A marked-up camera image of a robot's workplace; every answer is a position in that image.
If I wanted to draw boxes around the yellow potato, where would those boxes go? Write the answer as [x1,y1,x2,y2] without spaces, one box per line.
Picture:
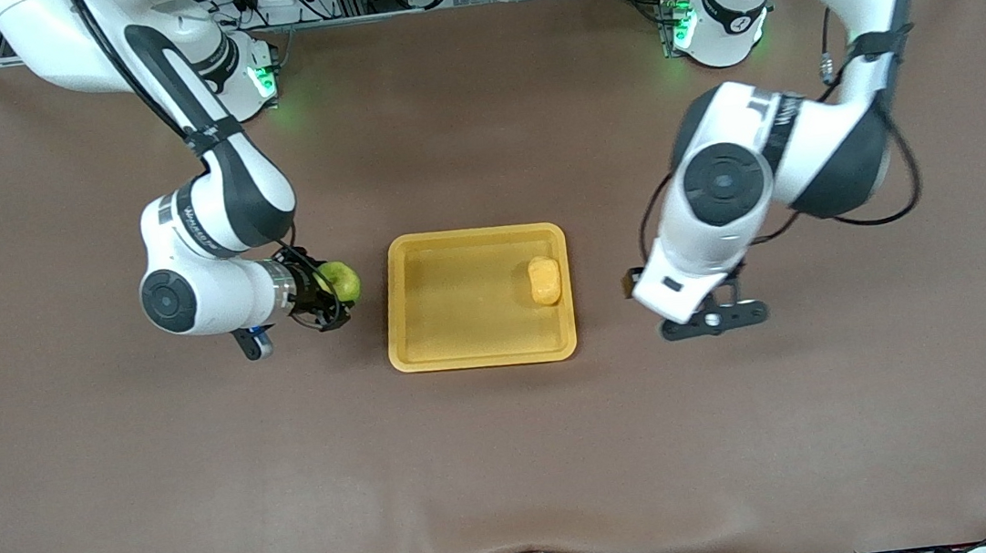
[526,254,565,309]

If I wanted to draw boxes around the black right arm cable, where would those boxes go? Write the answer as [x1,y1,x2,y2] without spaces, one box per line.
[64,0,211,165]

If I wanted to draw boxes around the yellow plastic tray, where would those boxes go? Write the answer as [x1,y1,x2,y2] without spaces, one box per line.
[375,219,580,380]

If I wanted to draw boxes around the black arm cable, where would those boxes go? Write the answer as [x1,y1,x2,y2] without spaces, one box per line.
[616,0,930,275]
[64,0,211,165]

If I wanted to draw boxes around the green apple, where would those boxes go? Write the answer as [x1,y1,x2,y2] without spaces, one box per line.
[314,259,364,311]

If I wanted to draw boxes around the brown table mat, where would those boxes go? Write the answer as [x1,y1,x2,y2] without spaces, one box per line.
[0,0,986,553]

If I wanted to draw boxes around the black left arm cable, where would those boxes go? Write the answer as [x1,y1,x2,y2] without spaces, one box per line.
[616,0,930,275]

